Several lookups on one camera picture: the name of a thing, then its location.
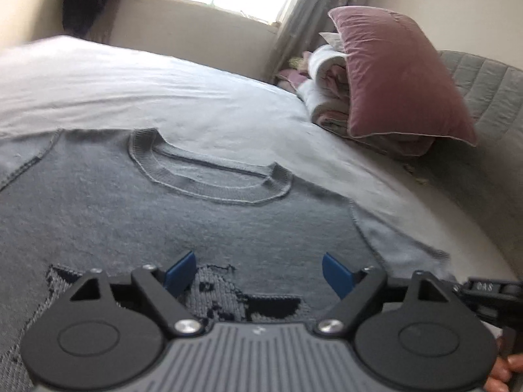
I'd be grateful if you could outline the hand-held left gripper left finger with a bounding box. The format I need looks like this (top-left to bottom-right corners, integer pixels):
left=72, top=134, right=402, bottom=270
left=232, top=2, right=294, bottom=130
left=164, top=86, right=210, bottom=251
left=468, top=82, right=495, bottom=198
left=67, top=250, right=203, bottom=339

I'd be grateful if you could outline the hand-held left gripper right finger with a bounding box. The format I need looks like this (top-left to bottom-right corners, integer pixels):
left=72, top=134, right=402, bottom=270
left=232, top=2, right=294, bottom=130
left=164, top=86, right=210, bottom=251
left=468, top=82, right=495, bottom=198
left=314, top=252, right=454, bottom=337

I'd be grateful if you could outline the grey knitted sweater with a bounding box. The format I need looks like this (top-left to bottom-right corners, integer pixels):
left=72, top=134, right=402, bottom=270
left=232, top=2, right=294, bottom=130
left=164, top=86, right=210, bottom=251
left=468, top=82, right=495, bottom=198
left=0, top=128, right=452, bottom=392

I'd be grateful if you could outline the person's right hand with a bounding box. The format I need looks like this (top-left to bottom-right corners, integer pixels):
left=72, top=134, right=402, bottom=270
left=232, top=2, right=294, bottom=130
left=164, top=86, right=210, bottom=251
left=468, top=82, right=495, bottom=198
left=484, top=354, right=523, bottom=392

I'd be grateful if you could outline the small beige crumpled item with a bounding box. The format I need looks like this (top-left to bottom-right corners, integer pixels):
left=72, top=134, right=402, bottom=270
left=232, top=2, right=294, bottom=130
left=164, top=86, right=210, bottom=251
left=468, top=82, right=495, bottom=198
left=402, top=163, right=430, bottom=184

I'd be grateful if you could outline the bed with grey sheet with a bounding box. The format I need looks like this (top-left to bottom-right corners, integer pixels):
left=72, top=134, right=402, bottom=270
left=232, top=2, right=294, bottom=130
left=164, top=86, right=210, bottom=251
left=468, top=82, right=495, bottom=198
left=0, top=35, right=523, bottom=282

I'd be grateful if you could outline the folded grey pink duvet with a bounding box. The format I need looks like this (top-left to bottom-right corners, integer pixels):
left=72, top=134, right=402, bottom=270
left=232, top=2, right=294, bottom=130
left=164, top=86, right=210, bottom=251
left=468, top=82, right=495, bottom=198
left=278, top=43, right=436, bottom=158

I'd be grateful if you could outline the pink pillow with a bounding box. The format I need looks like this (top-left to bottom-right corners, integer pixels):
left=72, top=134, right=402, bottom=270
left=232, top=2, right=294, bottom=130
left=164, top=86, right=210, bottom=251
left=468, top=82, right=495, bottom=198
left=328, top=6, right=479, bottom=147

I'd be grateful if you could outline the grey quilted headboard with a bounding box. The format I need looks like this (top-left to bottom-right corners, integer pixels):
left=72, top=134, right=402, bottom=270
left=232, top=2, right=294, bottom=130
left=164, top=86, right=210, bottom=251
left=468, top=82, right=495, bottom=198
left=409, top=49, right=523, bottom=201

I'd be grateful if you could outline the grey curtain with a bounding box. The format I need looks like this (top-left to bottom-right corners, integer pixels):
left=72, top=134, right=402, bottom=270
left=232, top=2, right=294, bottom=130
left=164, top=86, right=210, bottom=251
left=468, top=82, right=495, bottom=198
left=265, top=0, right=368, bottom=84

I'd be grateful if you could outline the dark hanging jacket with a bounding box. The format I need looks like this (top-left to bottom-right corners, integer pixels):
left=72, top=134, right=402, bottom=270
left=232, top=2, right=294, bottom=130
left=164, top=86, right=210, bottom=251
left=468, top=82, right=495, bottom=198
left=61, top=0, right=137, bottom=35

